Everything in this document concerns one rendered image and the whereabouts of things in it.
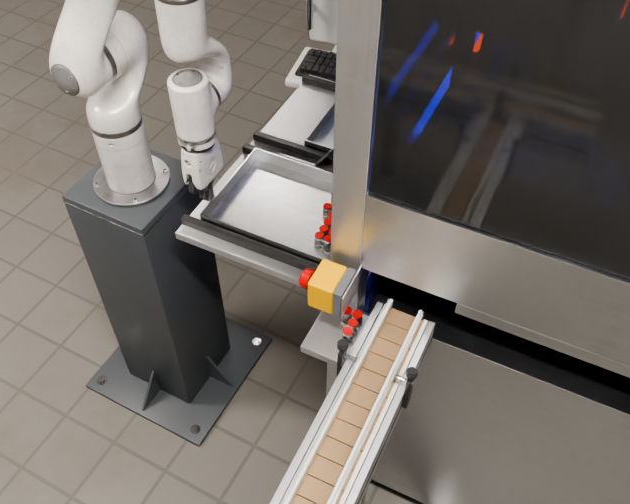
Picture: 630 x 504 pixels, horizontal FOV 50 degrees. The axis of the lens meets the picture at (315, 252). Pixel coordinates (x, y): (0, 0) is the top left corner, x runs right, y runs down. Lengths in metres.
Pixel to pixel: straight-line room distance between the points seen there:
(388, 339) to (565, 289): 0.35
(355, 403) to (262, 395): 1.10
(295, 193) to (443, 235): 0.57
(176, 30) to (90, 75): 0.24
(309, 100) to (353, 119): 0.86
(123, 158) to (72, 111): 1.91
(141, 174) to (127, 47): 0.32
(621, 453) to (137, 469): 1.41
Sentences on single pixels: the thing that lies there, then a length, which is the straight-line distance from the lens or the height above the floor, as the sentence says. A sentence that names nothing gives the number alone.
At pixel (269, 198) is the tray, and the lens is 1.65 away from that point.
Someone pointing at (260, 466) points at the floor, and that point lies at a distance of 2.23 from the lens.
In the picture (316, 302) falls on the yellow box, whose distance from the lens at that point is 1.32.
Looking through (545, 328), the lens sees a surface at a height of 1.04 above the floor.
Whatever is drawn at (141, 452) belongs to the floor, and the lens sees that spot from 2.31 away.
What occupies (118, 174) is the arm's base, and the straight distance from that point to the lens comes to 1.70.
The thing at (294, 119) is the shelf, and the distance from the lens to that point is 1.89.
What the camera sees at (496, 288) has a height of 1.09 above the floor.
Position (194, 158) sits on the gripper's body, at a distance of 1.50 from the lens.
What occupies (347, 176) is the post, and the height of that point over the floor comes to 1.24.
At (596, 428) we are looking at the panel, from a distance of 1.50.
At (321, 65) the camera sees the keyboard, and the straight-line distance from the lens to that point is 2.19.
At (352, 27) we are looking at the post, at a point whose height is 1.52.
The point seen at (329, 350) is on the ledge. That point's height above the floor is 0.88.
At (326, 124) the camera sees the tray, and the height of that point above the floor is 0.88.
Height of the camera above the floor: 2.04
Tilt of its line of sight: 49 degrees down
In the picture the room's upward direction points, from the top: straight up
